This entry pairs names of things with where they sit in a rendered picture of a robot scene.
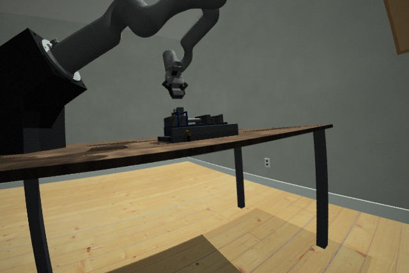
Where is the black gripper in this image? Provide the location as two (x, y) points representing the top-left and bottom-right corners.
(162, 68), (188, 96)

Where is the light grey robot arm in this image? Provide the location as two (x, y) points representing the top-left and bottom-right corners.
(40, 0), (227, 82)

